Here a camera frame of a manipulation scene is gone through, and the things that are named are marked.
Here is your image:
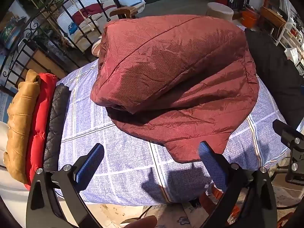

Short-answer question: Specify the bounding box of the black quilted jacket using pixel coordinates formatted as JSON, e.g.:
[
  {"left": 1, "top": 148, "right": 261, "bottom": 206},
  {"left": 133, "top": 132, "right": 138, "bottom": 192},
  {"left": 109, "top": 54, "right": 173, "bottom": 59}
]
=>
[{"left": 43, "top": 83, "right": 72, "bottom": 173}]

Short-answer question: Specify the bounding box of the black cloth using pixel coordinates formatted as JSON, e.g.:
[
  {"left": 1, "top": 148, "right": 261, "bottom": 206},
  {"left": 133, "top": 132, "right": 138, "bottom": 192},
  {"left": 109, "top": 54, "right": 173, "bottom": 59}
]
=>
[{"left": 245, "top": 28, "right": 304, "bottom": 130}]

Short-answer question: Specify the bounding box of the tan padded jacket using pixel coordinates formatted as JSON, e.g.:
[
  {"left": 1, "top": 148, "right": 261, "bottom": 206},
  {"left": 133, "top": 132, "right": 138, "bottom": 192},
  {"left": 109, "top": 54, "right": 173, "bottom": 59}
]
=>
[{"left": 3, "top": 69, "right": 41, "bottom": 184}]

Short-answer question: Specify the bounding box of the orange bucket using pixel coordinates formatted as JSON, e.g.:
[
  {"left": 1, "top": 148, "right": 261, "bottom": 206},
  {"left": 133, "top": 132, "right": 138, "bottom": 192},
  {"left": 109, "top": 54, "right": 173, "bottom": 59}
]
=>
[{"left": 241, "top": 11, "right": 258, "bottom": 28}]

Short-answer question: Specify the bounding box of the red padded jacket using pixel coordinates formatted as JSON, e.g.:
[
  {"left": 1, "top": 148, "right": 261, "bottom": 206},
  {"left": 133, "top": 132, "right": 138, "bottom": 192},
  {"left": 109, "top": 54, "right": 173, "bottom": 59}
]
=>
[{"left": 24, "top": 73, "right": 59, "bottom": 190}]

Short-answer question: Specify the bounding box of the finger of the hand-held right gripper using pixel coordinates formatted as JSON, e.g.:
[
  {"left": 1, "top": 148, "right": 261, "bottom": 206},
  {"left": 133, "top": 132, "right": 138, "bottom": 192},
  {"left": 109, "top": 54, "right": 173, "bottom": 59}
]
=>
[
  {"left": 285, "top": 150, "right": 304, "bottom": 186},
  {"left": 272, "top": 119, "right": 304, "bottom": 150}
]

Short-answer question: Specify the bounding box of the white swing bed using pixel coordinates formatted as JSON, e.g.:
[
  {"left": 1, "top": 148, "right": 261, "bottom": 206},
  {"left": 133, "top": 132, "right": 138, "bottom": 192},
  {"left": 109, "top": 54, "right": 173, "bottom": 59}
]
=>
[{"left": 56, "top": 0, "right": 146, "bottom": 49}]

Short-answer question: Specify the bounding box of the white folding rack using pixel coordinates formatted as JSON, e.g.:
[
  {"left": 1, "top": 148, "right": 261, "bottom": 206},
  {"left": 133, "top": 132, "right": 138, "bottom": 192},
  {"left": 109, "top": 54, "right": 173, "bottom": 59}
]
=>
[{"left": 275, "top": 17, "right": 304, "bottom": 64}]

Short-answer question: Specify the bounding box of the round white stool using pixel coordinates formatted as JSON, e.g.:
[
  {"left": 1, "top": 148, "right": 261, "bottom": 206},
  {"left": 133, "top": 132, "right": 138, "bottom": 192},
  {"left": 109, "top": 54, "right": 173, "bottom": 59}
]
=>
[{"left": 205, "top": 2, "right": 235, "bottom": 21}]

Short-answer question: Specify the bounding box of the black iron railing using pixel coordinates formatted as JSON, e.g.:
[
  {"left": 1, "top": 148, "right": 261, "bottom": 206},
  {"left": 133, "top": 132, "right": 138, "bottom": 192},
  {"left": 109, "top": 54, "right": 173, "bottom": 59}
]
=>
[{"left": 0, "top": 0, "right": 124, "bottom": 93}]

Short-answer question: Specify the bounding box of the blue checked bedsheet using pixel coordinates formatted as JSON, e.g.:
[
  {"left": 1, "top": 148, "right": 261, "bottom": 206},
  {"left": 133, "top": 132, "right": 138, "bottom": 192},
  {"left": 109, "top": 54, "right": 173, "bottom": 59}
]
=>
[{"left": 58, "top": 59, "right": 295, "bottom": 206}]

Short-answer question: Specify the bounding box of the orange patterned cloth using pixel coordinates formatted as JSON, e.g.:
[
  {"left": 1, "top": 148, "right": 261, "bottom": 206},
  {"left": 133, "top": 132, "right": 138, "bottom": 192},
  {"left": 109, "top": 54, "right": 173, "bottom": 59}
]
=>
[{"left": 198, "top": 186, "right": 240, "bottom": 220}]

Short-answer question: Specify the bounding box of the wooden cabinet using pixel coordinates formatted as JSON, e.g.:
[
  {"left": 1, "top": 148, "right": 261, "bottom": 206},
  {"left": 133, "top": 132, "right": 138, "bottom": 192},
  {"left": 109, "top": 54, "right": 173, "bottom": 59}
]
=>
[{"left": 22, "top": 49, "right": 69, "bottom": 80}]

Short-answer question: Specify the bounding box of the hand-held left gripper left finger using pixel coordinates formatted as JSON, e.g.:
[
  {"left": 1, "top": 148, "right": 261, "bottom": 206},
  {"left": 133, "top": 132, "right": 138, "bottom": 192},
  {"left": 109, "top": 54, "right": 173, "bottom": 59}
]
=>
[{"left": 26, "top": 143, "right": 105, "bottom": 228}]

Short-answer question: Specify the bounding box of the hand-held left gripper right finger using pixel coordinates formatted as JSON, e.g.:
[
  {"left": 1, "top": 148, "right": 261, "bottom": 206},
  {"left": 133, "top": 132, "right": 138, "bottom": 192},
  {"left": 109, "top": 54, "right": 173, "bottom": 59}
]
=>
[{"left": 198, "top": 141, "right": 278, "bottom": 228}]

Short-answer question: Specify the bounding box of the wooden chair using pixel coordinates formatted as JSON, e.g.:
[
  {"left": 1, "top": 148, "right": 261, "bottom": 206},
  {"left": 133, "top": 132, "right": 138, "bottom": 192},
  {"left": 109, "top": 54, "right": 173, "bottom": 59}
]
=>
[{"left": 110, "top": 7, "right": 139, "bottom": 19}]

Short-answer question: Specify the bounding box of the maroon padded jacket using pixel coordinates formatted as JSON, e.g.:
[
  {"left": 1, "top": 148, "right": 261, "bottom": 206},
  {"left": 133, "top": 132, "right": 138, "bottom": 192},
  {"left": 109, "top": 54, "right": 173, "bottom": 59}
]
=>
[{"left": 90, "top": 14, "right": 260, "bottom": 164}]

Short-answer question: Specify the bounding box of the white cloth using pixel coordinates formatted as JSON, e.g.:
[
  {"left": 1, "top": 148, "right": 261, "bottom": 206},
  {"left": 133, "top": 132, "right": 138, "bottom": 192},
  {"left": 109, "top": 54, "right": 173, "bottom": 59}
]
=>
[{"left": 0, "top": 121, "right": 32, "bottom": 228}]

